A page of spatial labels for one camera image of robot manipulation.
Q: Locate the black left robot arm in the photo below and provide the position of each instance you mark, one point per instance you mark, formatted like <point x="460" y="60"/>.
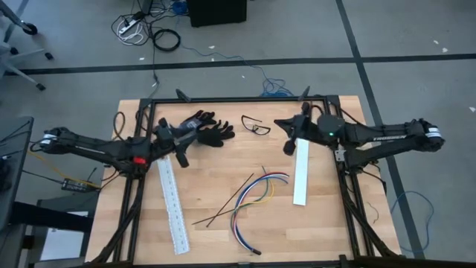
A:
<point x="93" y="149"/>

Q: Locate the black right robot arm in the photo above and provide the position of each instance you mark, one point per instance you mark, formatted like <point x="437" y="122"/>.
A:
<point x="386" y="136"/>

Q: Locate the white power strip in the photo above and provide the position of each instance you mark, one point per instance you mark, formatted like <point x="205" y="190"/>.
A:
<point x="128" y="27"/>

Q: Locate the black power adapter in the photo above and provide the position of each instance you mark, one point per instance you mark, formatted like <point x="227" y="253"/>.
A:
<point x="138" y="15"/>

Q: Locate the black side desk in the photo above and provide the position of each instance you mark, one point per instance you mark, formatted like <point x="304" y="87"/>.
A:
<point x="15" y="167"/>

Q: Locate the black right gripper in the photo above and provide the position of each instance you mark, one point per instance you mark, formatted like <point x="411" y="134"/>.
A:
<point x="302" y="127"/>

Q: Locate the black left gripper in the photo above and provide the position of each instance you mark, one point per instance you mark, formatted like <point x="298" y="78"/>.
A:
<point x="164" y="138"/>

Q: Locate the black glove with grey back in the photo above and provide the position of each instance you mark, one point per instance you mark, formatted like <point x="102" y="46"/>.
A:
<point x="204" y="117"/>

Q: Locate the silver mounting bracket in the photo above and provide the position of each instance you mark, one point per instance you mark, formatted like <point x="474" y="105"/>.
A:
<point x="339" y="155"/>

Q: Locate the grey castor leg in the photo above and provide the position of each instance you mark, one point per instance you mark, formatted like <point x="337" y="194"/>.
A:
<point x="29" y="29"/>

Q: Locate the white panel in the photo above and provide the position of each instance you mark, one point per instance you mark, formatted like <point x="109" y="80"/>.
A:
<point x="63" y="242"/>

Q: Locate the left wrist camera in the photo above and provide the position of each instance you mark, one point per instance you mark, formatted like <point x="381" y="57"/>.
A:
<point x="163" y="122"/>

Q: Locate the small black hub box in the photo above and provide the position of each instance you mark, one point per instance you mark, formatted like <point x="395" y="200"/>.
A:
<point x="76" y="185"/>

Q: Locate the black knit work glove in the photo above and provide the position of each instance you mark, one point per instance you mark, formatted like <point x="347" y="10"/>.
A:
<point x="215" y="136"/>

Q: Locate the grey office chair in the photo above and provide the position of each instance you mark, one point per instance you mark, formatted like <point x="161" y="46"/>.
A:
<point x="4" y="56"/>

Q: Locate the flat white duct cover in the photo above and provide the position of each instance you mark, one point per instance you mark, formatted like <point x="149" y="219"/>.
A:
<point x="301" y="175"/>

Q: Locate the clear safety glasses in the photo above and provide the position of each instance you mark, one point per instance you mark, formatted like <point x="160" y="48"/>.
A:
<point x="256" y="130"/>

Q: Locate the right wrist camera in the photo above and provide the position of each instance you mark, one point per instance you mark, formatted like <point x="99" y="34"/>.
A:
<point x="305" y="108"/>

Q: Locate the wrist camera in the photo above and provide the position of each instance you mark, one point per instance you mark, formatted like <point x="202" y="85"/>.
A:
<point x="305" y="108"/>
<point x="163" y="122"/>

